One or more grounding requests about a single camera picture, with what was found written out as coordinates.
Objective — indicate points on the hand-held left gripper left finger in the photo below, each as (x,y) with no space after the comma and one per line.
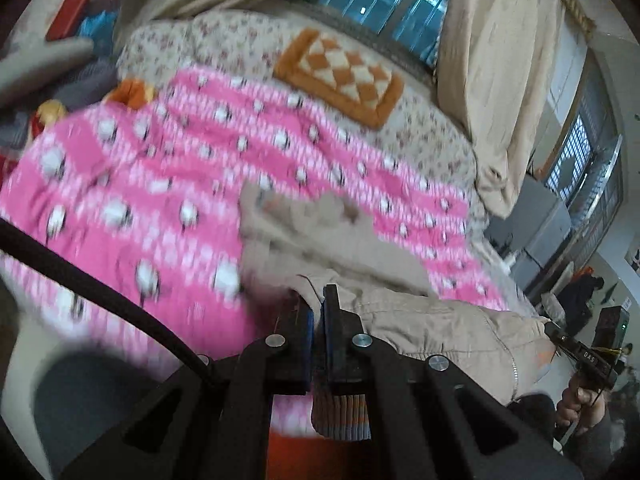
(305,332)

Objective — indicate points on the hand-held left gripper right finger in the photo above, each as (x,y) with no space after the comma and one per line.
(328,330)

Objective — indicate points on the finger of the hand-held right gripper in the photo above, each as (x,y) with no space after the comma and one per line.
(559,334)

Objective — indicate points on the beige jacket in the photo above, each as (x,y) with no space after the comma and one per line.
(400,310)

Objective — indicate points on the person's right forearm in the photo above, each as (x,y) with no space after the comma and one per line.
(597,440)

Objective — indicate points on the person's right hand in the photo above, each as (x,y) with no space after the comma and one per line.
(575,405)

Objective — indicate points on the grey cabinet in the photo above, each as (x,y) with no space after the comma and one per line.
(537,230)

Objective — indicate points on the barred side window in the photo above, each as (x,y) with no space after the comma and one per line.
(582,170)

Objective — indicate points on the pink sheep print blanket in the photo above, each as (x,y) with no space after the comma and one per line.
(165,195)

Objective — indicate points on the grey cloth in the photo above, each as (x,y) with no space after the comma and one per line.
(95,410)

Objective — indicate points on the orange checkered cushion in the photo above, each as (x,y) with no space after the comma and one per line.
(340,76)

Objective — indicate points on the beige curtain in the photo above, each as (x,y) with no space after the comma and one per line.
(505,75)

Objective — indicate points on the floral bed quilt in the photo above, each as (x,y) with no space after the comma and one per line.
(240,45)

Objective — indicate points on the orange yellow plush toy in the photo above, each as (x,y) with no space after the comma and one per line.
(125,94)

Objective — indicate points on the blue plastic bag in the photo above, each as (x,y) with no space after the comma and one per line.
(97,24)

